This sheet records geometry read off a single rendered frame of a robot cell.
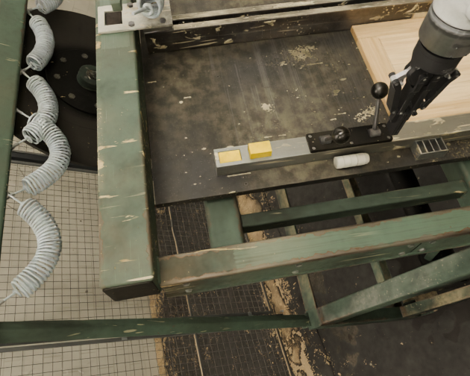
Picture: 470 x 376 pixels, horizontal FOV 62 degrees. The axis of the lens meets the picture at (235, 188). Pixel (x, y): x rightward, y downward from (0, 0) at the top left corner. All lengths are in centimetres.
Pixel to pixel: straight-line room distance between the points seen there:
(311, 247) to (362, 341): 207
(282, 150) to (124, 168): 36
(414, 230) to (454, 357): 167
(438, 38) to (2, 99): 127
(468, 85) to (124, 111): 89
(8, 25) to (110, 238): 114
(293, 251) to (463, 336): 175
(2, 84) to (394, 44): 124
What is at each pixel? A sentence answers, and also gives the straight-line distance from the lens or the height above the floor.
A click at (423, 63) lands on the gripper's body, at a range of 74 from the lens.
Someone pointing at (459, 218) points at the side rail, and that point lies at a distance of 95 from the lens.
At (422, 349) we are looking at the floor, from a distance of 260.
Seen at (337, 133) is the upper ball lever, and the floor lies 156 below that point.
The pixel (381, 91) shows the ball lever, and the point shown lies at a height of 145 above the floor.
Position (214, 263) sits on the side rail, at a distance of 79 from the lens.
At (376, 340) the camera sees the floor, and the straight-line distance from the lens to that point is 278.
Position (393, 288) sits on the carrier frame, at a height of 79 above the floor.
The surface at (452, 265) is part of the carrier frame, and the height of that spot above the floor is 79.
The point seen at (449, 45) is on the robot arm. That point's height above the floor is 159.
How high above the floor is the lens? 215
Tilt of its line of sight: 32 degrees down
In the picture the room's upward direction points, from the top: 83 degrees counter-clockwise
